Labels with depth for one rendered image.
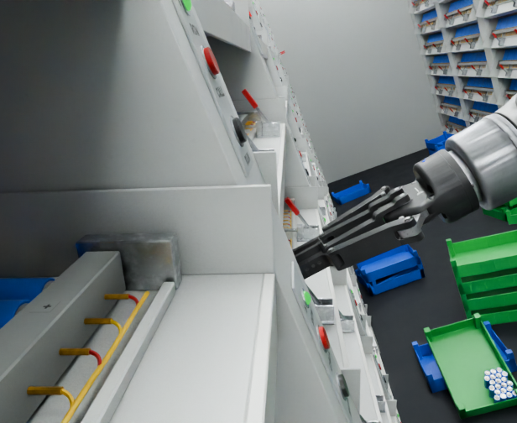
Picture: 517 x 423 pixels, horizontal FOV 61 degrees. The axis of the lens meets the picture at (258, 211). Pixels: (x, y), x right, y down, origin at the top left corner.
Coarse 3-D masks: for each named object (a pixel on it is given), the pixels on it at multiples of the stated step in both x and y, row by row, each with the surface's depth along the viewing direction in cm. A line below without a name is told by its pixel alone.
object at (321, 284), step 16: (288, 192) 95; (304, 192) 95; (288, 208) 94; (304, 208) 96; (304, 224) 86; (320, 224) 86; (320, 272) 66; (320, 288) 61; (336, 304) 57; (336, 320) 53; (336, 336) 50; (336, 352) 47; (352, 368) 37; (352, 384) 37
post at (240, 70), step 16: (224, 0) 84; (224, 48) 87; (256, 48) 86; (224, 64) 88; (240, 64) 88; (256, 64) 87; (224, 80) 89; (240, 80) 88; (256, 80) 88; (240, 96) 89; (256, 96) 89; (272, 96) 89; (288, 128) 92; (288, 144) 92; (288, 160) 93; (288, 176) 94; (304, 176) 94; (352, 304) 102
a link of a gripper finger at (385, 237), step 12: (384, 228) 44; (396, 228) 43; (348, 240) 46; (360, 240) 45; (372, 240) 45; (384, 240) 44; (396, 240) 44; (408, 240) 43; (420, 240) 43; (336, 252) 46; (348, 252) 46; (360, 252) 46; (372, 252) 45; (384, 252) 45; (336, 264) 47; (348, 264) 46
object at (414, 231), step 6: (426, 210) 45; (414, 216) 44; (420, 216) 44; (426, 216) 45; (420, 222) 44; (408, 228) 43; (414, 228) 43; (402, 234) 43; (408, 234) 43; (414, 234) 43
